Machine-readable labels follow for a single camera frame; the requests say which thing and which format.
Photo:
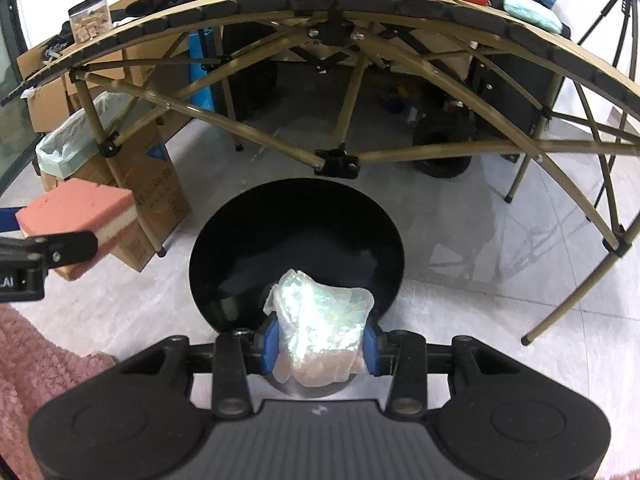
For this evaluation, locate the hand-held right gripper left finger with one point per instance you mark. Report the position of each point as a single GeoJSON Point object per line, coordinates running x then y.
{"type": "Point", "coordinates": [270, 350]}

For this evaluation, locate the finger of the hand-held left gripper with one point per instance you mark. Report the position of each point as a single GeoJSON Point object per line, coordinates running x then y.
{"type": "Point", "coordinates": [7, 220]}
{"type": "Point", "coordinates": [65, 247]}

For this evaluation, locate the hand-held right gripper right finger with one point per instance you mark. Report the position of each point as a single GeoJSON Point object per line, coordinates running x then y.
{"type": "Point", "coordinates": [371, 350]}

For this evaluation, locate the pink and white sponge block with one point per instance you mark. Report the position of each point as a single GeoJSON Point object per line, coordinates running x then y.
{"type": "Point", "coordinates": [75, 205]}

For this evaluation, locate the clear plastic bag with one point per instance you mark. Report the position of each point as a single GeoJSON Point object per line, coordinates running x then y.
{"type": "Point", "coordinates": [320, 330]}

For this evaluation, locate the black round trash bin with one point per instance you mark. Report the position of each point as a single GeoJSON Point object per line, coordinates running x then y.
{"type": "Point", "coordinates": [280, 240]}

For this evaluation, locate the light blue plush toy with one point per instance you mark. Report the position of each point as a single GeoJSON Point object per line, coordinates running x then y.
{"type": "Point", "coordinates": [532, 12]}

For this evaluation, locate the cardboard box with green liner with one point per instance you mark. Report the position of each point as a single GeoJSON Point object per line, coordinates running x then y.
{"type": "Point", "coordinates": [145, 180]}

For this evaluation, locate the large cardboard box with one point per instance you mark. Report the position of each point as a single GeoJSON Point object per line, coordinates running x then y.
{"type": "Point", "coordinates": [45, 80]}

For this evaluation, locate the tan slatted folding table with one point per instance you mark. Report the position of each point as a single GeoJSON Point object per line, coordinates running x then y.
{"type": "Point", "coordinates": [337, 162]}

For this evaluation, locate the black clothes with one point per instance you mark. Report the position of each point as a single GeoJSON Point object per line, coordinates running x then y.
{"type": "Point", "coordinates": [62, 35]}

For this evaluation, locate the clear jar of snacks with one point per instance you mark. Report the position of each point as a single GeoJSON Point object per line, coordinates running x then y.
{"type": "Point", "coordinates": [90, 22]}

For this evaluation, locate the blue plastic panel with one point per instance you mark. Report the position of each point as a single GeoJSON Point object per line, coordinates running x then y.
{"type": "Point", "coordinates": [202, 70]}

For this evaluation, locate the black gloves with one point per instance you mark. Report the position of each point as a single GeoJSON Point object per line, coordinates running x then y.
{"type": "Point", "coordinates": [167, 0]}

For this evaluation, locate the black camera tripod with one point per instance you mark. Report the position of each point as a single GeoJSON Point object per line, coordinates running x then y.
{"type": "Point", "coordinates": [602, 15]}

